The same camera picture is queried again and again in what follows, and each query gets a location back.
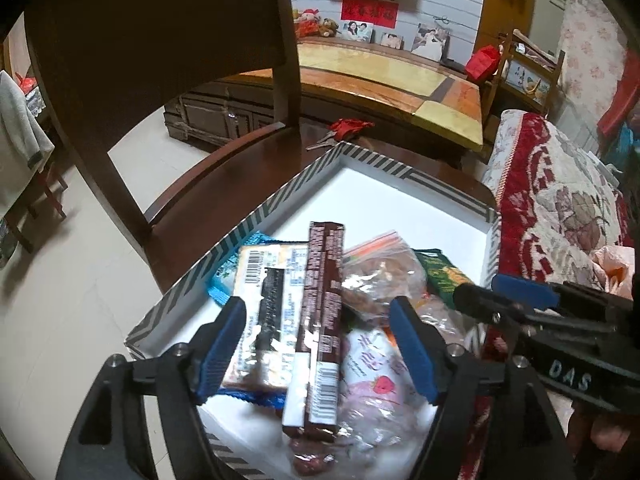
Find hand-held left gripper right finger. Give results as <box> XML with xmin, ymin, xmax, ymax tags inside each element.
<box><xmin>389</xmin><ymin>296</ymin><xmax>576</xmax><ymax>480</ymax></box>

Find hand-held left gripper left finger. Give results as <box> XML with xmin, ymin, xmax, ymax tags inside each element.
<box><xmin>55</xmin><ymin>296</ymin><xmax>248</xmax><ymax>480</ymax></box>

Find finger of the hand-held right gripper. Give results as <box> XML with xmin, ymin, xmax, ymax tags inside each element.
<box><xmin>491</xmin><ymin>274</ymin><xmax>632</xmax><ymax>312</ymax></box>
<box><xmin>452</xmin><ymin>282</ymin><xmax>603</xmax><ymax>337</ymax></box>

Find green and black snack packet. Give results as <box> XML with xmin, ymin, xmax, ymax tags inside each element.
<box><xmin>415</xmin><ymin>249</ymin><xmax>478</xmax><ymax>306</ymax></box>

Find beige cracker pack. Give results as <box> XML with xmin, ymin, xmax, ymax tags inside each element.
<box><xmin>220</xmin><ymin>242</ymin><xmax>311</xmax><ymax>393</ymax></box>

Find long brown snack box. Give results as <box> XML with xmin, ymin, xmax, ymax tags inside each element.
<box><xmin>281</xmin><ymin>221</ymin><xmax>347</xmax><ymax>442</ymax></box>

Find white box with striped rim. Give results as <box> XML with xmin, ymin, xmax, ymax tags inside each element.
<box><xmin>124</xmin><ymin>142</ymin><xmax>502</xmax><ymax>480</ymax></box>

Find clear bag of red snacks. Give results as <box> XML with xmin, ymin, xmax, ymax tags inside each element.
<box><xmin>287</xmin><ymin>390</ymin><xmax>436</xmax><ymax>480</ymax></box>

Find clear zip bag brown snacks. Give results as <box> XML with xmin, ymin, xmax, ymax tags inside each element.
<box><xmin>342</xmin><ymin>231</ymin><xmax>432</xmax><ymax>331</ymax></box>

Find person's right hand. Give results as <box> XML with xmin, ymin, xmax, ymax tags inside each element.
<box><xmin>565</xmin><ymin>400</ymin><xmax>640</xmax><ymax>466</ymax></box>

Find pink strawberry snack packet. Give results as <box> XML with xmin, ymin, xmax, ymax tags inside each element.
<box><xmin>342</xmin><ymin>327</ymin><xmax>426</xmax><ymax>411</ymax></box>

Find blue white snack packet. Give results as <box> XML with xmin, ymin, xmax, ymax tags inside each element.
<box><xmin>209</xmin><ymin>231</ymin><xmax>281</xmax><ymax>308</ymax></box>

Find red patterned sofa cover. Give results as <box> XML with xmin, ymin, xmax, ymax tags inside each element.
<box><xmin>482</xmin><ymin>109</ymin><xmax>636</xmax><ymax>301</ymax></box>

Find small wooden rack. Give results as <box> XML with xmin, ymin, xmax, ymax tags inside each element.
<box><xmin>482</xmin><ymin>30</ymin><xmax>566</xmax><ymax>116</ymax></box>

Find red cloth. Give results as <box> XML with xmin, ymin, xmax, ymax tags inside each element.
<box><xmin>597</xmin><ymin>65</ymin><xmax>640</xmax><ymax>136</ymax></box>

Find keys with red tassel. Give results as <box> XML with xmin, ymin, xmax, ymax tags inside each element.
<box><xmin>306</xmin><ymin>118</ymin><xmax>376</xmax><ymax>151</ymax></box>

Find wooden television cabinet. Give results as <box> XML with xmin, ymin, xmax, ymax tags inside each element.
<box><xmin>164</xmin><ymin>35</ymin><xmax>485</xmax><ymax>168</ymax></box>

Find wooden chair under coat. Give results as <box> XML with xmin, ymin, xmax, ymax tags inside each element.
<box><xmin>5</xmin><ymin>105</ymin><xmax>68</xmax><ymax>256</ymax></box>

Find large wedding photo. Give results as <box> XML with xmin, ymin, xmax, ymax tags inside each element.
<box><xmin>411</xmin><ymin>23</ymin><xmax>450</xmax><ymax>63</ymax></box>

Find wooden door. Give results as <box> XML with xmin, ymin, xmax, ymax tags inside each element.
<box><xmin>475</xmin><ymin>0</ymin><xmax>540</xmax><ymax>61</ymax></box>

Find grey towel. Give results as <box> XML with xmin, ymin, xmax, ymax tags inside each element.
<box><xmin>0</xmin><ymin>70</ymin><xmax>56</xmax><ymax>221</ymax></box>

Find dark wooden chair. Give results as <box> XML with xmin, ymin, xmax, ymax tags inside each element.
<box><xmin>24</xmin><ymin>0</ymin><xmax>501</xmax><ymax>296</ymax></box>

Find red plush decoration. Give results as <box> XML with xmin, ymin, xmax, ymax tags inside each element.
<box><xmin>295</xmin><ymin>7</ymin><xmax>322</xmax><ymax>38</ymax></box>

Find couple photo frame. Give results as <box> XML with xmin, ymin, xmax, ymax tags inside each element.
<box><xmin>341</xmin><ymin>20</ymin><xmax>375</xmax><ymax>44</ymax></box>

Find red wall banner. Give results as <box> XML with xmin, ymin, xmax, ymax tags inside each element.
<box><xmin>341</xmin><ymin>0</ymin><xmax>399</xmax><ymax>23</ymax></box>

